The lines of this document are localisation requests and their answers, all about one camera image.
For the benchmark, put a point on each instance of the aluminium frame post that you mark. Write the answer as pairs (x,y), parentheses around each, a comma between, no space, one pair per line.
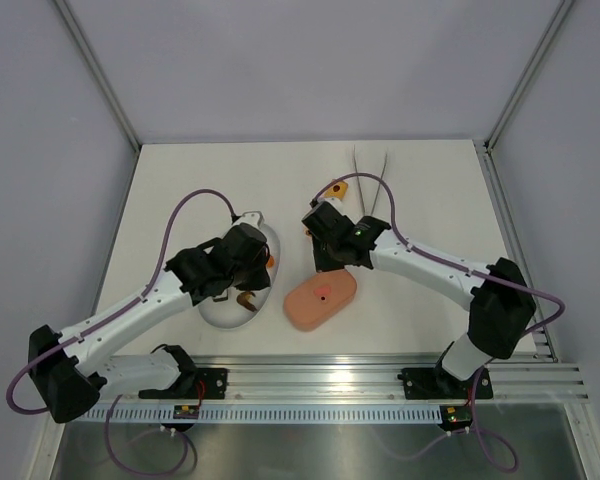
(531,70)
(86,52)

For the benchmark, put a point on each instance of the white oval plate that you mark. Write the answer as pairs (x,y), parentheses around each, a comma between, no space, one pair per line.
(224,312)

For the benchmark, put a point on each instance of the right aluminium frame post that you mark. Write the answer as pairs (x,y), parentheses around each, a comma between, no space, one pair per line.
(531,70)

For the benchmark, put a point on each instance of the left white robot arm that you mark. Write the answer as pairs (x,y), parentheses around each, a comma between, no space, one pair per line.
(81,365)

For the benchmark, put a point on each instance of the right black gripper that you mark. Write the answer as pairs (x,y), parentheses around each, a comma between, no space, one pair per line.
(323,264)

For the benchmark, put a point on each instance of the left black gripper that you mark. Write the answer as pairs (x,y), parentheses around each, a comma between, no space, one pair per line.
(262,280)

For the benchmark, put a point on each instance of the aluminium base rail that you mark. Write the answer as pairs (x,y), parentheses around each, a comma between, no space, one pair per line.
(367,379)

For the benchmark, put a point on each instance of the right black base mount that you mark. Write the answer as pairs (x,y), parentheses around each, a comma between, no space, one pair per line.
(431,383)

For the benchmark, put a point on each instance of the white slotted cable duct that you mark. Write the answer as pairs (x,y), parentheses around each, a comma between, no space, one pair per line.
(180,414)

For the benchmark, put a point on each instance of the left aluminium frame post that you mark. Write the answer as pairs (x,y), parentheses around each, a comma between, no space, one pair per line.
(86,52)

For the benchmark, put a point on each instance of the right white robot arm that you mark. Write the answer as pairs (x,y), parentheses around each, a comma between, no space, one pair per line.
(495,296)

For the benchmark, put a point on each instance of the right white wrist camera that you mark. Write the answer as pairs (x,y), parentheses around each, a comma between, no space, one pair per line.
(333,201)

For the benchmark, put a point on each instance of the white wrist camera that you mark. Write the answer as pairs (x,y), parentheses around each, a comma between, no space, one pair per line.
(333,201)
(253,218)

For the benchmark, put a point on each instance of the metal food tongs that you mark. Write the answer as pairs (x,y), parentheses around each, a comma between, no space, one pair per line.
(367,188)

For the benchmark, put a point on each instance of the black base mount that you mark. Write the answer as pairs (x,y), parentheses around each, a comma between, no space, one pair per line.
(431,383)
(205,383)

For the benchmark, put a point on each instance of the yellow rectangular box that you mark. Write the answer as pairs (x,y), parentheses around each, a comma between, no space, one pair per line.
(337,189)

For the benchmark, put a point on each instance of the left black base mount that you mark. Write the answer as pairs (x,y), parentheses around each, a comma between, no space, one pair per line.
(205,383)

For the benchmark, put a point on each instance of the pink lunch box lid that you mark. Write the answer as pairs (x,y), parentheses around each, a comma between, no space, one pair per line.
(319,298)

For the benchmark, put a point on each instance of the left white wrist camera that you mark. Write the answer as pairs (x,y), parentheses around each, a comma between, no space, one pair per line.
(253,218)

